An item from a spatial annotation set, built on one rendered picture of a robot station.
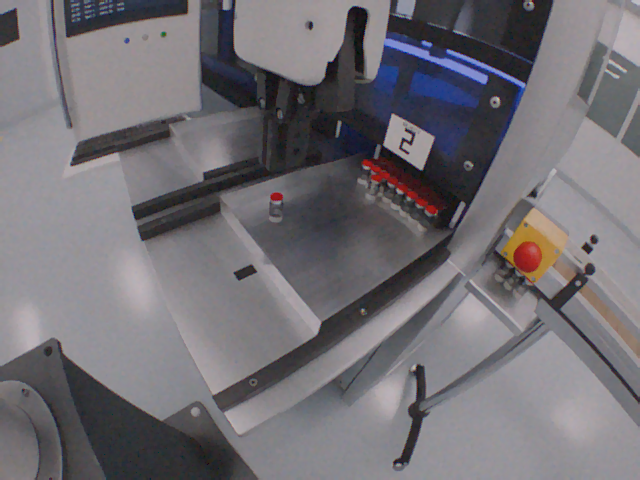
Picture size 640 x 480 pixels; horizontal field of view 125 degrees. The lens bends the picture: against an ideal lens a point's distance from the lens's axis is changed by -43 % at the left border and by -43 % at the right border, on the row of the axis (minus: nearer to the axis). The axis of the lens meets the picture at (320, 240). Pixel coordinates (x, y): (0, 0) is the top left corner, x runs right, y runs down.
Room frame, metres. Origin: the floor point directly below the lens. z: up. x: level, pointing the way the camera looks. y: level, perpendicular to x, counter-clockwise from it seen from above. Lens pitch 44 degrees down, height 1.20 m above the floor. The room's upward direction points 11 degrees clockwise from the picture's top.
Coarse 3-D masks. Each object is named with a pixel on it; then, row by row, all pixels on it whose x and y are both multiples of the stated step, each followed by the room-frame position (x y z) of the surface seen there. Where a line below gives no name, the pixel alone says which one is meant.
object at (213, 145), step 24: (192, 120) 0.62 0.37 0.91; (216, 120) 0.67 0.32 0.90; (240, 120) 0.71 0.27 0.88; (192, 144) 0.55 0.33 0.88; (216, 144) 0.56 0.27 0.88; (240, 144) 0.58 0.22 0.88; (312, 144) 0.57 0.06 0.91; (336, 144) 0.62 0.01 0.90; (192, 168) 0.45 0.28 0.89; (216, 168) 0.42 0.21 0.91; (240, 168) 0.45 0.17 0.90
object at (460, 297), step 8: (552, 176) 0.92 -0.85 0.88; (544, 184) 0.81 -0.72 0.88; (536, 192) 0.72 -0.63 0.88; (528, 200) 0.64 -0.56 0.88; (536, 200) 0.87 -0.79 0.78; (480, 264) 0.36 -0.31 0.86; (464, 288) 0.45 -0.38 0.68; (456, 296) 0.37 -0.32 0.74; (464, 296) 0.67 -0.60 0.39; (448, 304) 0.35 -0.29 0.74; (456, 304) 0.63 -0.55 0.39; (448, 312) 0.57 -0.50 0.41; (440, 320) 0.53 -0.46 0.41; (432, 328) 0.49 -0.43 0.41; (424, 336) 0.47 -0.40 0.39; (416, 344) 0.45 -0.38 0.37; (408, 352) 0.43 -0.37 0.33; (360, 360) 0.36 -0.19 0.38; (400, 360) 0.42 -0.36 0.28; (352, 368) 0.36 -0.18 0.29; (360, 368) 0.35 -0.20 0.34; (392, 368) 0.38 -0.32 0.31; (344, 376) 0.37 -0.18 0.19; (352, 376) 0.35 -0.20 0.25; (384, 376) 0.38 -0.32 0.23; (344, 384) 0.36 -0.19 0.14; (376, 384) 0.38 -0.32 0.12
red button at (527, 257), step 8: (520, 248) 0.25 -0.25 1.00; (528, 248) 0.25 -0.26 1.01; (536, 248) 0.25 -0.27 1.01; (520, 256) 0.24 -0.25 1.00; (528, 256) 0.24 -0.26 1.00; (536, 256) 0.24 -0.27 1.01; (520, 264) 0.24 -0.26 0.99; (528, 264) 0.23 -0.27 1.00; (536, 264) 0.23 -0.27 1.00; (528, 272) 0.23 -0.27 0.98
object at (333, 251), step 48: (240, 192) 0.36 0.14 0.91; (288, 192) 0.42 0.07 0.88; (336, 192) 0.45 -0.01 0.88; (288, 240) 0.31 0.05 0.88; (336, 240) 0.33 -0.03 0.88; (384, 240) 0.35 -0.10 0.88; (432, 240) 0.37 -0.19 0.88; (288, 288) 0.20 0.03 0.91; (336, 288) 0.24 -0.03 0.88; (384, 288) 0.25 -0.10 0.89
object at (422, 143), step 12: (396, 120) 0.46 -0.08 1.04; (396, 132) 0.45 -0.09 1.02; (420, 132) 0.42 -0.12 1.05; (384, 144) 0.46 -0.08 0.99; (396, 144) 0.45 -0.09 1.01; (408, 144) 0.43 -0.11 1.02; (420, 144) 0.42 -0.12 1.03; (408, 156) 0.43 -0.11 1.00; (420, 156) 0.41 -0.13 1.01; (420, 168) 0.41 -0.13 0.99
